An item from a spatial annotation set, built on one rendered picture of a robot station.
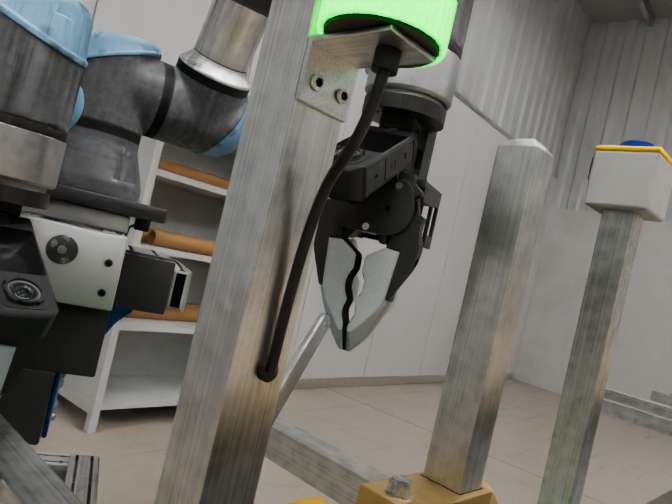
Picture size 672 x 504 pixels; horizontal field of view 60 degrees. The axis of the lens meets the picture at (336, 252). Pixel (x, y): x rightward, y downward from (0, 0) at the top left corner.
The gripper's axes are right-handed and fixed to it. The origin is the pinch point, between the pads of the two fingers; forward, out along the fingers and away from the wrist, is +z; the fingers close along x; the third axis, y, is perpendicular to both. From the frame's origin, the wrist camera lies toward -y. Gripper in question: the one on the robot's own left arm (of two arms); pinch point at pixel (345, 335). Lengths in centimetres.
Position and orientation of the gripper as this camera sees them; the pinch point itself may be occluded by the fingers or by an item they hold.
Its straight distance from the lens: 48.1
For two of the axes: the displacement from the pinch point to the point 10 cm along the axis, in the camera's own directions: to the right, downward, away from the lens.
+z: -2.2, 9.8, -0.1
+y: 3.8, 0.9, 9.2
